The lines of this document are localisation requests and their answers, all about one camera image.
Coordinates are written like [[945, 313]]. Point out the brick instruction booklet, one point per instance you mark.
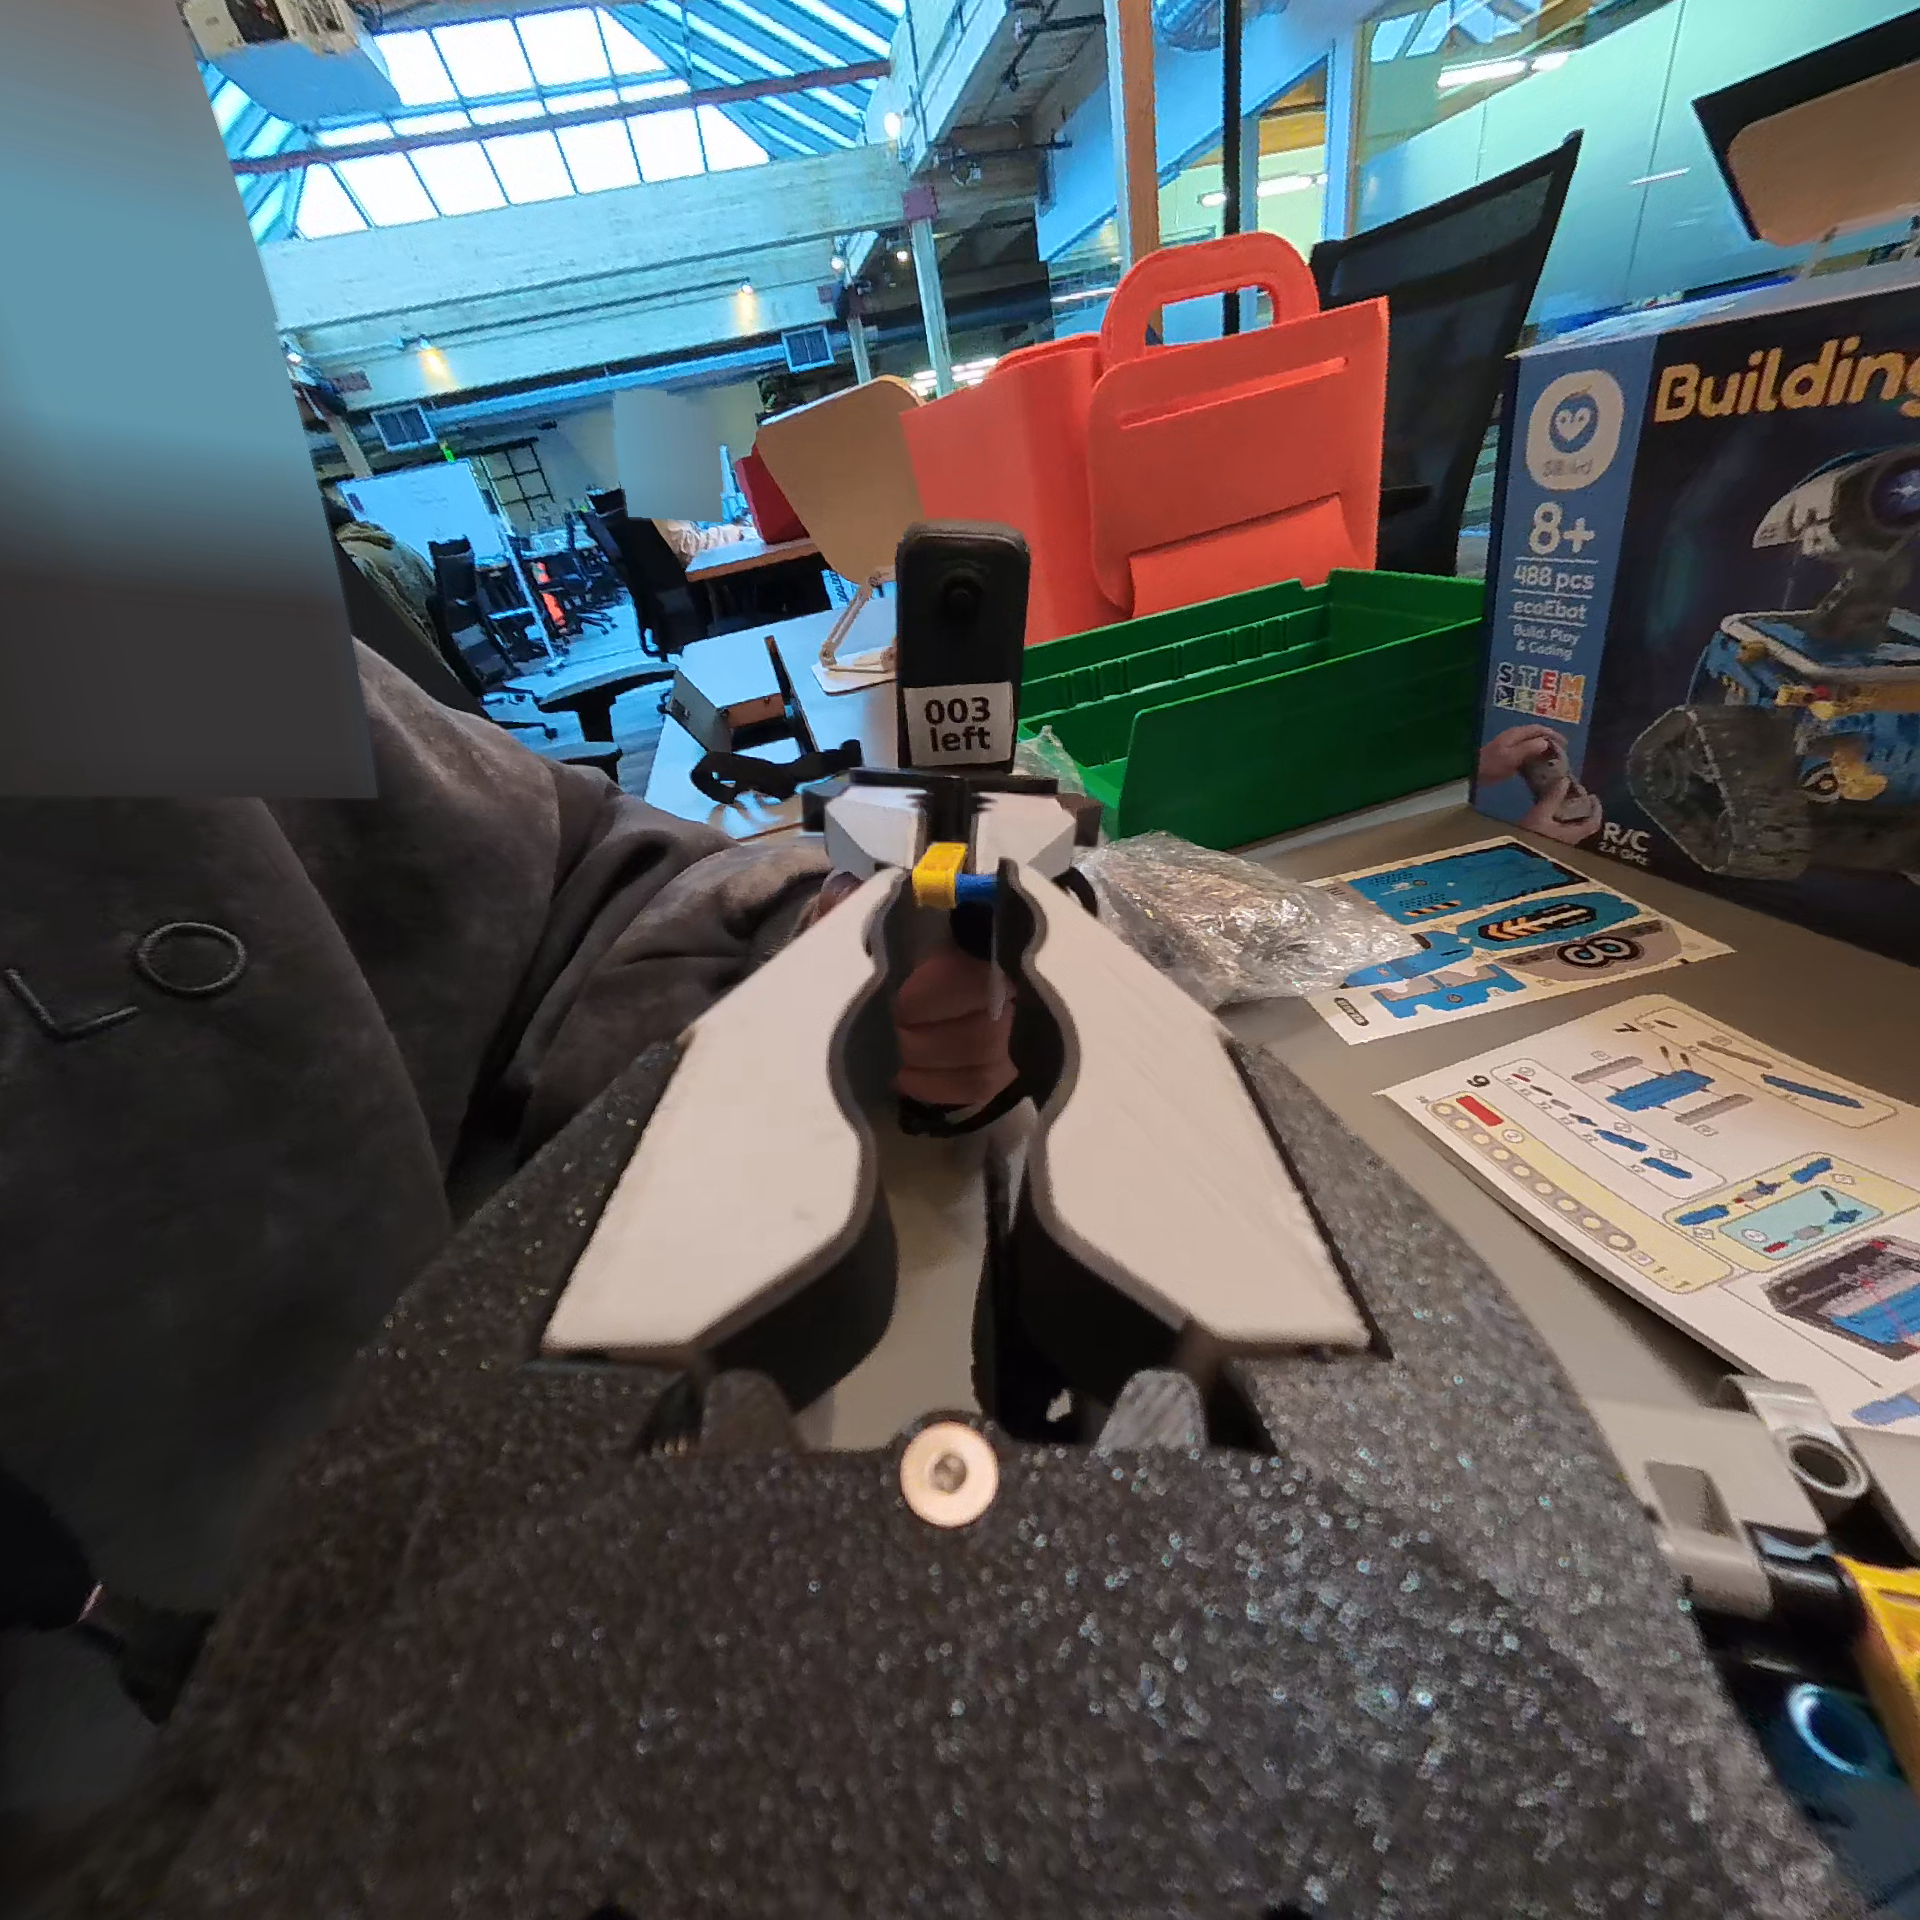
[[1681, 1172]]

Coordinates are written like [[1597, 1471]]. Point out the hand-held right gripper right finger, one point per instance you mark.
[[1188, 1201]]

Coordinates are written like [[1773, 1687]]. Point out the orange plastic carrier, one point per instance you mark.
[[1201, 452]]

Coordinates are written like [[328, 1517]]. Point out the small yellow toy brick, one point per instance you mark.
[[941, 877]]

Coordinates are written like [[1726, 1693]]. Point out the tan board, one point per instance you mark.
[[841, 481]]

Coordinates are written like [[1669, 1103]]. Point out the crumpled clear plastic bag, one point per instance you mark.
[[1230, 916]]

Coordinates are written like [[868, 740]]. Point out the black framed board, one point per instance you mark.
[[1816, 137]]

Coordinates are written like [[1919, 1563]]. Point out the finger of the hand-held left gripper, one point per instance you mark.
[[871, 835], [1046, 835]]

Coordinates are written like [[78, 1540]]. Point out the grey blue toy brick assembly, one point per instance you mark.
[[1803, 1593]]

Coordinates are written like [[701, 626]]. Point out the person's left hand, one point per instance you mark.
[[956, 1021]]

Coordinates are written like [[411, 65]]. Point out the blue sticker sheet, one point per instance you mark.
[[1500, 932]]

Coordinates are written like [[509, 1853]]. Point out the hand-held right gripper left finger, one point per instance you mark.
[[708, 1201]]

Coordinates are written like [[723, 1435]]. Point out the black desk stand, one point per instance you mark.
[[750, 738]]

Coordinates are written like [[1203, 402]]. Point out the green plastic bin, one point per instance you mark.
[[1292, 707]]

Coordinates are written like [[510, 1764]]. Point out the toy robot kit box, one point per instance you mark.
[[1710, 602]]

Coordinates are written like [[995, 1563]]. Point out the grey desk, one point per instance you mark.
[[1803, 991]]

